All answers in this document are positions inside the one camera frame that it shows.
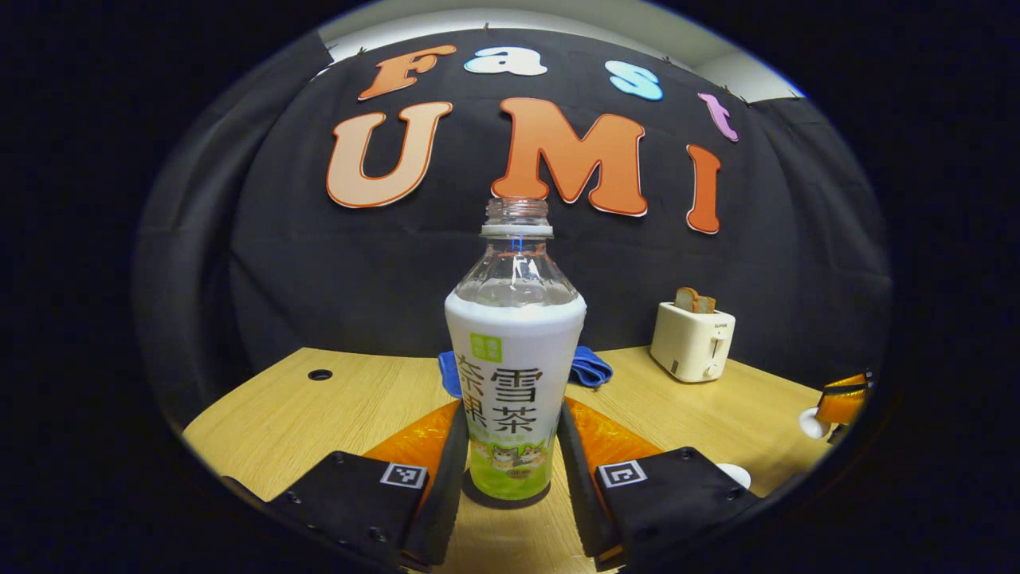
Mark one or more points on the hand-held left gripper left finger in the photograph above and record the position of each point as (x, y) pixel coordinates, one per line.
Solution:
(446, 494)

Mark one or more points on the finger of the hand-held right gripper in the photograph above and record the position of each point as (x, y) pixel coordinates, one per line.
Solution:
(845, 402)

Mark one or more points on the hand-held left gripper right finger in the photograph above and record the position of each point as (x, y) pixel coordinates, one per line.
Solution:
(575, 494)

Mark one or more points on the white teacup lid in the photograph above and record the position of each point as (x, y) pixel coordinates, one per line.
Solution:
(811, 425)

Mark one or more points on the white teacup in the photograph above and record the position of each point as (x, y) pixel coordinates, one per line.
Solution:
(737, 476)

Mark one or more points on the clear water bottle white label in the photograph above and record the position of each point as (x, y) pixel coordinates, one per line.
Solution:
(514, 359)

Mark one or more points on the blue folded towel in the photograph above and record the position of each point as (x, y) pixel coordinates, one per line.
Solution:
(594, 368)

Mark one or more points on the cream white toaster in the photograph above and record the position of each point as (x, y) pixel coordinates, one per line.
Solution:
(692, 343)

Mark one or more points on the toast slice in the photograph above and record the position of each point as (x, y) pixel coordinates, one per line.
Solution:
(707, 304)
(686, 299)

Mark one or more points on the black backdrop cloth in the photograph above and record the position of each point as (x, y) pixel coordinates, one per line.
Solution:
(319, 279)

